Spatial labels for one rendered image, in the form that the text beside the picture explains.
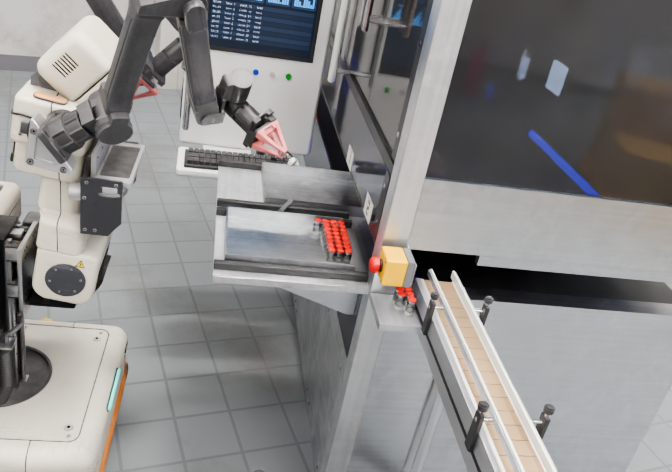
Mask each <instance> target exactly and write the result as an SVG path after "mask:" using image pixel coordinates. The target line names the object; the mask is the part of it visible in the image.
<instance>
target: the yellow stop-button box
mask: <svg viewBox="0 0 672 472"><path fill-rule="evenodd" d="M379 258H380V264H381V266H380V269H379V272H378V276H379V279H380V283H381V285H383V286H396V287H404V288H409V287H410V283H411V280H412V276H413V273H414V269H415V265H416V262H415V260H414V258H413V255H412V253H411V251H410V248H403V249H402V248H400V247H389V246H382V248H381V252H380V256H379Z"/></svg>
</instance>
